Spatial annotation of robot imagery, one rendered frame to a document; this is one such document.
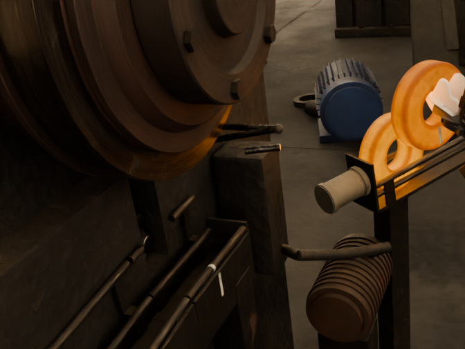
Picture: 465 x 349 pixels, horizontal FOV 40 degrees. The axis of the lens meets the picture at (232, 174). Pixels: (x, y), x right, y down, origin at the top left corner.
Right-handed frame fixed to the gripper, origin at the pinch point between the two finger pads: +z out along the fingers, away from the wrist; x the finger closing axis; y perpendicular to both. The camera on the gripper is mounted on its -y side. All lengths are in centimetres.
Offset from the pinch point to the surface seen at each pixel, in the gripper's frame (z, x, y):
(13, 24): -3, 67, 30
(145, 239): 4, 53, -11
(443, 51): 132, -178, -98
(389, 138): 5.0, 1.8, -11.6
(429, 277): 21, -50, -93
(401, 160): 4.6, -2.6, -18.1
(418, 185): 0.2, -3.9, -22.0
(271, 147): -3.0, 35.7, 4.0
